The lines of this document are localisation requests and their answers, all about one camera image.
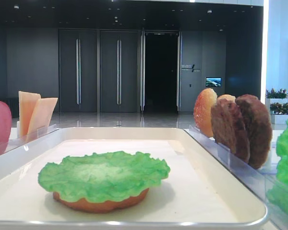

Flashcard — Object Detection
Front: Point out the green lettuce leaf on bun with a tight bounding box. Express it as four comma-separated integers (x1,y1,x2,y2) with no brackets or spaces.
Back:
38,151,170,203

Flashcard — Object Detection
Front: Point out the brown meat patty left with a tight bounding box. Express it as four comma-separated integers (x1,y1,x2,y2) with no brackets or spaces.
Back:
211,99,250,163

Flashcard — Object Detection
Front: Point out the brown meat patty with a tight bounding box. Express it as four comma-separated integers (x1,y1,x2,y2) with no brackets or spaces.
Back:
211,99,250,163
235,94,273,169

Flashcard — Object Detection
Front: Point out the tan bread slice behind patties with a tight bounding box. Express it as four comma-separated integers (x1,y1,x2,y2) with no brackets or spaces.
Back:
217,94,236,102

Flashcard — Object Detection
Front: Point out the orange cheese slice front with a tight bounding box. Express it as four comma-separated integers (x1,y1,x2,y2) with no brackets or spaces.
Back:
26,98,58,142

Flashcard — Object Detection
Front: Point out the orange cheese slice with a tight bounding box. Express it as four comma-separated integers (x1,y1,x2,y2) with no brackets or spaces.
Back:
26,98,58,142
18,91,41,137

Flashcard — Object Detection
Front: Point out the brown meat patty right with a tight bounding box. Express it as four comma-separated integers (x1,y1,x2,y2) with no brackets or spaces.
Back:
235,94,273,169

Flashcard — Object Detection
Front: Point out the orange cheese slice rear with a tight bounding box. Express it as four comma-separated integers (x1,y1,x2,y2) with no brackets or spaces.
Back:
18,91,41,137

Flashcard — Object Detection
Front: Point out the glazed bun slice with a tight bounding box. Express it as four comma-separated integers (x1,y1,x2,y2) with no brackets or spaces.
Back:
193,88,217,138

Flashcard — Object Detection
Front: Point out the white plastic tray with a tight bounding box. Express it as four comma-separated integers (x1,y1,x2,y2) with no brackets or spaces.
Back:
0,127,268,230

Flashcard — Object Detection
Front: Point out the open glass doorway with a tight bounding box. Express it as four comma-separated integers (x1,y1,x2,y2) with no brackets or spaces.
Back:
143,32,179,113

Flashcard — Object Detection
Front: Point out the dark double door middle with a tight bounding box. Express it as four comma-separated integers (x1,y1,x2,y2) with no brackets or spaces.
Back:
100,31,138,113

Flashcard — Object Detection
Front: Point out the dark double door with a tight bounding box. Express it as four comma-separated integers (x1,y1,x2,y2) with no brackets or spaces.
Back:
100,31,138,113
59,30,97,112

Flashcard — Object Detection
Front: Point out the dark double door left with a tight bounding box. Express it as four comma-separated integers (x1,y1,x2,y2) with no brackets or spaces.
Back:
59,30,97,112

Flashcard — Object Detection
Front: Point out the brown bottom bun slice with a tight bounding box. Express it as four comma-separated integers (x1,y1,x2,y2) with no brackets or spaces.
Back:
53,188,149,214

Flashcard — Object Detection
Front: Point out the upper flower planter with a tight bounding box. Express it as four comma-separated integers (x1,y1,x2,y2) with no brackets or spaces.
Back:
265,88,288,106

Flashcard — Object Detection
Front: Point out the flower planter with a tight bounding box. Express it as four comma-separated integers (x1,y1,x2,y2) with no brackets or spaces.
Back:
270,103,288,124
265,88,288,106

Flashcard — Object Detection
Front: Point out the lower flower planter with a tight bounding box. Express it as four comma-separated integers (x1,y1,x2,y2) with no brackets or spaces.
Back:
270,103,288,124

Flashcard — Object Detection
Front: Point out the clear acrylic left rack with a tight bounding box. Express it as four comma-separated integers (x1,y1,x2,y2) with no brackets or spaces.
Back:
0,125,57,155

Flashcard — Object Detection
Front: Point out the clear acrylic rack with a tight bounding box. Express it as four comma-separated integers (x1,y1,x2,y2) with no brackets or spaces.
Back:
0,125,57,155
189,125,288,230

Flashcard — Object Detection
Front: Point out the clear acrylic right rack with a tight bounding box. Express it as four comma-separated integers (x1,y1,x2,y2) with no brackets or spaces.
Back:
189,125,288,230

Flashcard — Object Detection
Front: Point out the wall sign lettering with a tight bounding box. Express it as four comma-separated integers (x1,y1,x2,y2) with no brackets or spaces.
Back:
181,64,201,72

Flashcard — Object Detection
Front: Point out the wall display screen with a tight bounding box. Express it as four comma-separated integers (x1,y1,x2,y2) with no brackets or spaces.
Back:
205,77,222,87

